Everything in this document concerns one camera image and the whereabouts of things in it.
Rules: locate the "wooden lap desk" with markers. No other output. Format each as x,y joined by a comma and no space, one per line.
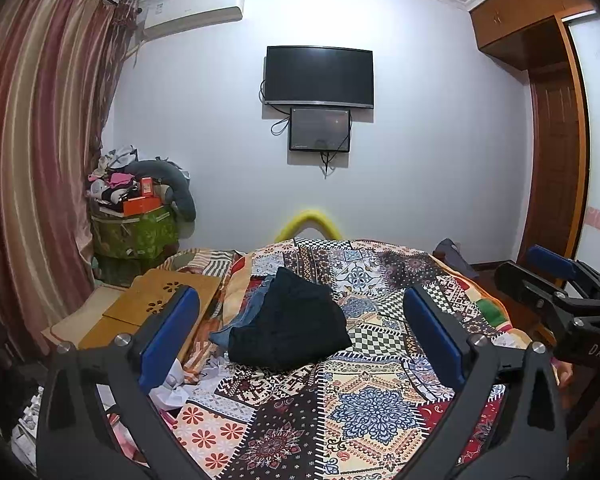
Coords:
145,295

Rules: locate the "wall television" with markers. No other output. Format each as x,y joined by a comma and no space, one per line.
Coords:
319,77

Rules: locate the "black pants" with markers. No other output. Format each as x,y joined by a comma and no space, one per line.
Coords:
290,330

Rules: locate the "blue jeans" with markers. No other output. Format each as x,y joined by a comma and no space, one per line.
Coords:
245,320

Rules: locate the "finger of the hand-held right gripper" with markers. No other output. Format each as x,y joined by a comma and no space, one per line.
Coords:
525,285
550,260

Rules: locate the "yellow bed headboard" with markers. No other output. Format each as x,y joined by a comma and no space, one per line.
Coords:
310,220

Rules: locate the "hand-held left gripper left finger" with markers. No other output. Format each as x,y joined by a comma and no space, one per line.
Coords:
170,330

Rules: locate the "small wall monitor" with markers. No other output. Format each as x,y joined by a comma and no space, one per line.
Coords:
320,129

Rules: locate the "white air conditioner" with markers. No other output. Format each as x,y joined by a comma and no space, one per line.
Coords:
190,12

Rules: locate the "wooden overhead cabinet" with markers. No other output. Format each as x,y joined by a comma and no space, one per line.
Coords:
525,10

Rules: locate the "patchwork printed blanket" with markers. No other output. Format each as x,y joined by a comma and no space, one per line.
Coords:
370,400

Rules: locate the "striped curtain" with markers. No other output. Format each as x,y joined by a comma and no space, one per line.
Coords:
40,160

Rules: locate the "orange box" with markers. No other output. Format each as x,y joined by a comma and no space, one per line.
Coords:
140,206

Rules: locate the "small red box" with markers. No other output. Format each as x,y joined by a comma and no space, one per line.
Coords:
146,187

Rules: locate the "green storage box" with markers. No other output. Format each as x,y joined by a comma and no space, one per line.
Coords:
145,232

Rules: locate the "wooden door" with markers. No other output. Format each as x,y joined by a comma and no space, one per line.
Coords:
555,170

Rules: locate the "white crumpled cloth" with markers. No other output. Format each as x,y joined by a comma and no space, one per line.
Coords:
180,385

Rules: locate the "grey plush toy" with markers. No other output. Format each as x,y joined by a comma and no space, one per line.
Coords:
180,190

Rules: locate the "pile of clothes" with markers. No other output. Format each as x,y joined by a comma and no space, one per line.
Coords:
112,180

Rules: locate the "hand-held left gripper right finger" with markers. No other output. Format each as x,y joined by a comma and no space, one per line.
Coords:
435,340

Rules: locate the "dark clothes heap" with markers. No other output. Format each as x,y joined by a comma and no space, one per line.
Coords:
452,257

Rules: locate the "green red fleece blanket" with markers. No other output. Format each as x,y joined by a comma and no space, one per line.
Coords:
495,312

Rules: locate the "striped cloth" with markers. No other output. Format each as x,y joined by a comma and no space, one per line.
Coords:
205,262

